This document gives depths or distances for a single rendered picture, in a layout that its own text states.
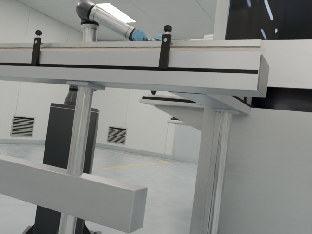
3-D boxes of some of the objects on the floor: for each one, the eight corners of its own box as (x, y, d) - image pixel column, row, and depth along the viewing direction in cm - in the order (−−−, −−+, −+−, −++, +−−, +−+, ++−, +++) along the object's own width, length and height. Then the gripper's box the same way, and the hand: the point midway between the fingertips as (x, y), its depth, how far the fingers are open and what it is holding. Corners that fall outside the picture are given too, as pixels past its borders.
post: (200, 275, 164) (246, -120, 171) (196, 279, 159) (244, -129, 166) (188, 271, 167) (234, -117, 174) (184, 275, 162) (232, -126, 168)
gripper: (162, 59, 187) (159, 95, 187) (169, 62, 195) (165, 97, 195) (149, 59, 191) (146, 94, 190) (156, 62, 199) (153, 96, 199)
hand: (152, 94), depth 194 cm, fingers closed
